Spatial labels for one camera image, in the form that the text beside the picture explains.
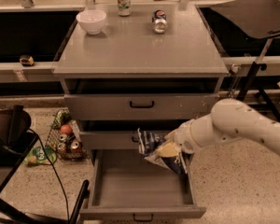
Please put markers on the black chair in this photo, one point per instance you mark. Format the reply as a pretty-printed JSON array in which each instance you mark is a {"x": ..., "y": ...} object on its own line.
[{"x": 16, "y": 140}]

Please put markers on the grey open bottom drawer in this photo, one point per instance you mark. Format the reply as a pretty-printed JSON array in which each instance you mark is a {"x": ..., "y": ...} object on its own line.
[{"x": 127, "y": 187}]

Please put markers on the green white soda can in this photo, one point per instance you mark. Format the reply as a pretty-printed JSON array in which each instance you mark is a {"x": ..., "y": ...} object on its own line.
[{"x": 124, "y": 7}]

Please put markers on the green chip bag in basket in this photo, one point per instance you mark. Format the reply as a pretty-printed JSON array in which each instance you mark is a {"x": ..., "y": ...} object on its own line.
[{"x": 62, "y": 117}]

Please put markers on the red soda can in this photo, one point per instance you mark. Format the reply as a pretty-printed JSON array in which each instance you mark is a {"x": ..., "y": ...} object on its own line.
[{"x": 75, "y": 147}]

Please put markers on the white bowl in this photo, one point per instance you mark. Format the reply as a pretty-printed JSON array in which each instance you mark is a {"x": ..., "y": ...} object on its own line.
[{"x": 91, "y": 21}]

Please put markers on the orange fruit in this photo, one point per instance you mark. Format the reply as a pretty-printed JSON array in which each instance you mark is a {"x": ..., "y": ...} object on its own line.
[{"x": 66, "y": 129}]

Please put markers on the silver soda can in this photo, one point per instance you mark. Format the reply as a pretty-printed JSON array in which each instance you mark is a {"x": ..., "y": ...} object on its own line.
[{"x": 63, "y": 138}]

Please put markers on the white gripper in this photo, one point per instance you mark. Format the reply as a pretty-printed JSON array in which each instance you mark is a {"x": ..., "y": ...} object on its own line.
[{"x": 182, "y": 137}]

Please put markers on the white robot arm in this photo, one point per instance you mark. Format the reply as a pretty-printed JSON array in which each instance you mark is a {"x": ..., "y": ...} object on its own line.
[{"x": 228, "y": 121}]

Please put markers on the blue chip bag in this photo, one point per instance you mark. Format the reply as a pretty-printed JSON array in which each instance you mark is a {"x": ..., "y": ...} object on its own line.
[{"x": 148, "y": 142}]

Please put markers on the wire basket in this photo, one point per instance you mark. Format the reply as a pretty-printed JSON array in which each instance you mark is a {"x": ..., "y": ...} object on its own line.
[{"x": 53, "y": 141}]

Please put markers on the grey top drawer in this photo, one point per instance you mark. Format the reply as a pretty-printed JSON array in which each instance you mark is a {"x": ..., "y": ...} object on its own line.
[{"x": 138, "y": 106}]

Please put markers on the brown soda can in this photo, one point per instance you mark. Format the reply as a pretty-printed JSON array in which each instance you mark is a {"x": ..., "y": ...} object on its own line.
[{"x": 61, "y": 148}]

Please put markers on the yellow black tape measure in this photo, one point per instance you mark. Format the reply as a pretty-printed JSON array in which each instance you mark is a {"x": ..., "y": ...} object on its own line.
[{"x": 27, "y": 60}]

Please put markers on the green snack bag on floor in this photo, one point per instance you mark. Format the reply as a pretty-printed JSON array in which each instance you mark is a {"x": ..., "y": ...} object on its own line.
[{"x": 41, "y": 156}]

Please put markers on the grey middle drawer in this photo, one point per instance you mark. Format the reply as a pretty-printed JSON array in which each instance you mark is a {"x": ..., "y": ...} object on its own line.
[{"x": 109, "y": 140}]

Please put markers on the grey drawer cabinet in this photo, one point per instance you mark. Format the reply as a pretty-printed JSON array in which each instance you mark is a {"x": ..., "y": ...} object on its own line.
[{"x": 127, "y": 57}]

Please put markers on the blue pepsi can lying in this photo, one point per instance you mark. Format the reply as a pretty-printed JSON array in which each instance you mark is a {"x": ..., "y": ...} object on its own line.
[{"x": 159, "y": 21}]

